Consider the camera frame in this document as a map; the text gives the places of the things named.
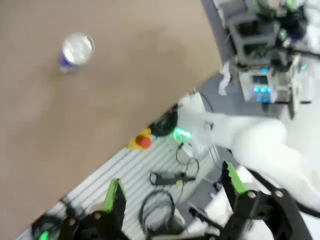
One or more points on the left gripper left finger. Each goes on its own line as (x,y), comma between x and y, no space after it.
(116,207)

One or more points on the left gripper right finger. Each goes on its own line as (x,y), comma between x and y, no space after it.
(237,200)

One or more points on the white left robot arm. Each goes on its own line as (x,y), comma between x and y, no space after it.
(250,135)

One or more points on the yellow red emergency stop button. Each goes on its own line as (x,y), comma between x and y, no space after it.
(142,142)

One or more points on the control box with cyan lights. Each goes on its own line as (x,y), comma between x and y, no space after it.
(260,82)

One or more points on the white hanging cloth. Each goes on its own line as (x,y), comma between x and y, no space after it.
(225,80)

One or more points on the blue drink can silver top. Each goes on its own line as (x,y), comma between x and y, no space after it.
(77,47)

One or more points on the grey equipment rack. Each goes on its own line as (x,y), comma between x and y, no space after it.
(250,30)

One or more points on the black handheld switch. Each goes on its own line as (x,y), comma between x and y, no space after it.
(165,179)

